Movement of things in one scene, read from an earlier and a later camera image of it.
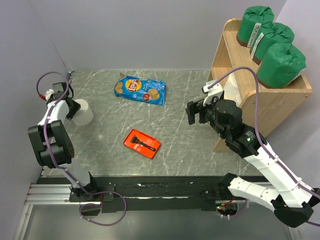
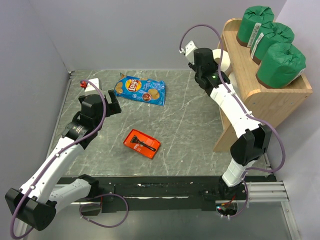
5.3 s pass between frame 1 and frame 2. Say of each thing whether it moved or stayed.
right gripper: moved
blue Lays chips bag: stayed
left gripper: moved
